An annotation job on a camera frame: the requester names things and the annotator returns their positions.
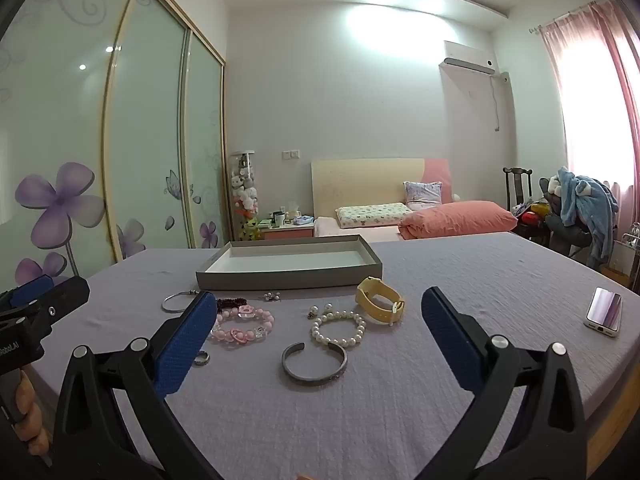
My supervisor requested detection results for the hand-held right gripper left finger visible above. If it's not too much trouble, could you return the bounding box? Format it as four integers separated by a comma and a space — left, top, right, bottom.
52, 290, 223, 480

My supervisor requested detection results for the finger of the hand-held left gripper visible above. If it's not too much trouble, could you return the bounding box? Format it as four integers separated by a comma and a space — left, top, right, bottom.
0, 275, 56, 311
0, 276, 92, 347

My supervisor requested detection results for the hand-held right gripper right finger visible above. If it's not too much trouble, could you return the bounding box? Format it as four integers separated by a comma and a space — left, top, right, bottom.
415, 287, 588, 480

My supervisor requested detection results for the thin silver bangle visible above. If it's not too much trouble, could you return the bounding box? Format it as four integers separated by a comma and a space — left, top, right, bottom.
161, 290, 203, 314

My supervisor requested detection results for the pink bead bracelet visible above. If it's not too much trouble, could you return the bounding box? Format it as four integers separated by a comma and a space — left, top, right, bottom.
210, 304, 276, 345

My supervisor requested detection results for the yellow wrist watch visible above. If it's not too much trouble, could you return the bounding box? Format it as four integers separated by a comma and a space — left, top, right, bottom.
355, 276, 407, 327

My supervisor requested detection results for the grey cardboard tray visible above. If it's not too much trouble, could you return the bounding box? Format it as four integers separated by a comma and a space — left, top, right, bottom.
195, 234, 383, 292

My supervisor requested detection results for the white pearl bracelet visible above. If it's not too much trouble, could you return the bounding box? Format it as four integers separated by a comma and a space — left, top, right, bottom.
310, 310, 367, 348

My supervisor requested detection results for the person's left hand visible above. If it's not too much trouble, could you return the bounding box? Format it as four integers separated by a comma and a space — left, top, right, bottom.
0, 382, 53, 467

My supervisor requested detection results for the purple bed sheet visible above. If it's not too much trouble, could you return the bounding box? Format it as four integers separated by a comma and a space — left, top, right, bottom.
22, 230, 640, 480

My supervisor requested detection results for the folded pink quilt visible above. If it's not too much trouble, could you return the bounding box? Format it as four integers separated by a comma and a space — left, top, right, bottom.
398, 201, 518, 241

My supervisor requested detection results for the wide silver cuff bangle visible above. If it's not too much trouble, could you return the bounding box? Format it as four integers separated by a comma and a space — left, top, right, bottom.
281, 341, 348, 387

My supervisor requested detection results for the small purple cushion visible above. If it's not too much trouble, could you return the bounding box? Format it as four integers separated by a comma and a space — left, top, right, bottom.
403, 181, 444, 208

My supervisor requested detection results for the floral print pillow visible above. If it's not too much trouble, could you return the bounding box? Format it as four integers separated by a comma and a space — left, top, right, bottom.
335, 202, 408, 228

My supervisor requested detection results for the grey chair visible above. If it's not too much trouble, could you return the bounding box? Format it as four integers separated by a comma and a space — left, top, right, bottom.
544, 195, 601, 261

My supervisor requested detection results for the pink and white nightstand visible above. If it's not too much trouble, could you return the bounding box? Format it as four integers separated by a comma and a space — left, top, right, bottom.
262, 220, 316, 240

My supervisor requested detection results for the smartphone in white case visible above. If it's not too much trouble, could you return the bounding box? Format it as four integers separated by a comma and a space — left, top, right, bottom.
584, 287, 623, 336

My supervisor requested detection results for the clear tube of plush toys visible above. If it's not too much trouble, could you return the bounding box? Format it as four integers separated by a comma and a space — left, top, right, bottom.
230, 150, 260, 243

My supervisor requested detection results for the dark wooden chair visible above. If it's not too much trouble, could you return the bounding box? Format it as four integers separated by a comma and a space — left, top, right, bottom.
502, 166, 533, 211

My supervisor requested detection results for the pink bed mattress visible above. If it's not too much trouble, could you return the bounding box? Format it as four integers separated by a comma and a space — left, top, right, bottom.
314, 215, 416, 243

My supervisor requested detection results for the beige and pink headboard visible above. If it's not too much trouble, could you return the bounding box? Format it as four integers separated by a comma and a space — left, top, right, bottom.
311, 157, 453, 218

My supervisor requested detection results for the flower print sliding wardrobe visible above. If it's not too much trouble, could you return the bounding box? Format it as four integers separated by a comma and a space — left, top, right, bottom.
0, 0, 227, 288

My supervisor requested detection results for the blue plush garment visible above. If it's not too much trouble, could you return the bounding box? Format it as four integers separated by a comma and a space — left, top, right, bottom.
557, 166, 621, 268

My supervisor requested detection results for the pink curtain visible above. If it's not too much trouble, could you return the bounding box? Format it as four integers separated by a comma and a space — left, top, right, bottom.
540, 0, 640, 291

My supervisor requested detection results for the white air conditioner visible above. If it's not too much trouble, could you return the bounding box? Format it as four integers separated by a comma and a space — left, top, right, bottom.
439, 40, 496, 75

